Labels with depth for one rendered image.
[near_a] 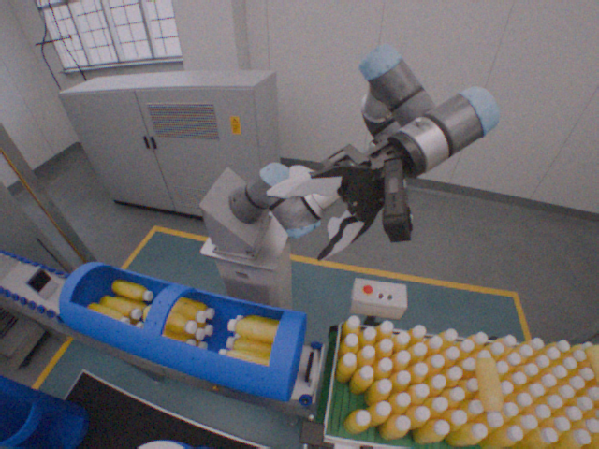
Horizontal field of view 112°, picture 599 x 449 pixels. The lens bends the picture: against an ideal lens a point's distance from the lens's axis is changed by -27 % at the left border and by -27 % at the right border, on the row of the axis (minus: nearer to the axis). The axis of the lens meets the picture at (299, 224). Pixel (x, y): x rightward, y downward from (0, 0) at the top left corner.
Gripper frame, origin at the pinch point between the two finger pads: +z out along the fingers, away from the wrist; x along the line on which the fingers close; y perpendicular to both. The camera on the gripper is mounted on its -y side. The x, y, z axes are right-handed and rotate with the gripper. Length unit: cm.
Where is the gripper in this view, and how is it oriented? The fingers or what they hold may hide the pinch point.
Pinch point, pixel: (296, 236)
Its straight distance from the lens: 37.1
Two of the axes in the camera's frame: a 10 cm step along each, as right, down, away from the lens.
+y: -2.8, -5.8, 7.6
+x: -4.6, -6.2, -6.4
